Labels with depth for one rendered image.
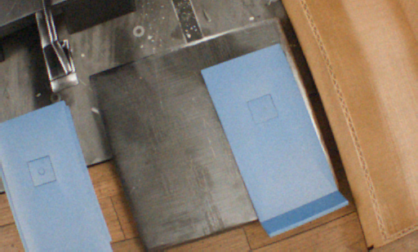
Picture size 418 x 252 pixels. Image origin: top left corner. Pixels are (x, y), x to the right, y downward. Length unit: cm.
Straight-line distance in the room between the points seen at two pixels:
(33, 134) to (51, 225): 7
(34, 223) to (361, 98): 31
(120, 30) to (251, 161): 17
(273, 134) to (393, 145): 11
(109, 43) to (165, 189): 14
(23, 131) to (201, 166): 16
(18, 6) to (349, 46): 30
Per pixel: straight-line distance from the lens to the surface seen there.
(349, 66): 80
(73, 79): 71
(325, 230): 77
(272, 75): 77
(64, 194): 68
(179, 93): 77
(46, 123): 69
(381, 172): 78
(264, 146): 75
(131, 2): 79
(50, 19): 73
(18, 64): 81
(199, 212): 75
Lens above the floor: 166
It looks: 75 degrees down
